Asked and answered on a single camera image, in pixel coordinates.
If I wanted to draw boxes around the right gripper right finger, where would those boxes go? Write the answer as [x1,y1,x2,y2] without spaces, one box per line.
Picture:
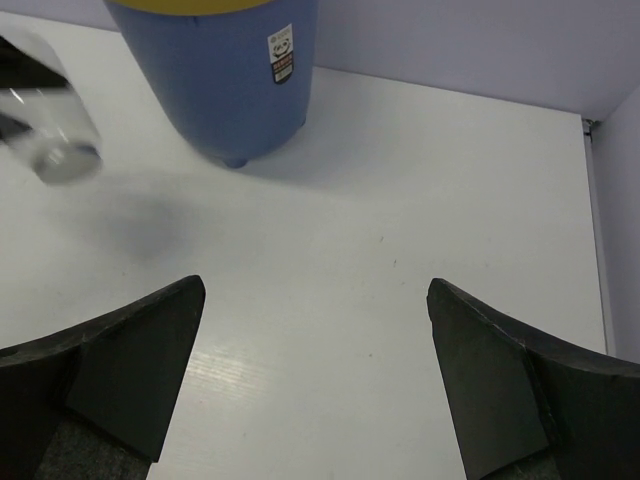
[426,278,639,479]

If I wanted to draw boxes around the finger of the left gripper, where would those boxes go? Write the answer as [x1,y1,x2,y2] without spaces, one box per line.
[1,37,68,94]

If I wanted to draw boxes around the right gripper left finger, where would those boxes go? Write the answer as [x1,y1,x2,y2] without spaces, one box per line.
[1,275,205,479]

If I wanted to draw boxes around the clear bottle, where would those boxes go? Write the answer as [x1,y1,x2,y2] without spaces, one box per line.
[0,27,105,187]

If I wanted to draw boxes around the blue bin with yellow rim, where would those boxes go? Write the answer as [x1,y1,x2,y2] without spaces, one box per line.
[106,1,319,168]

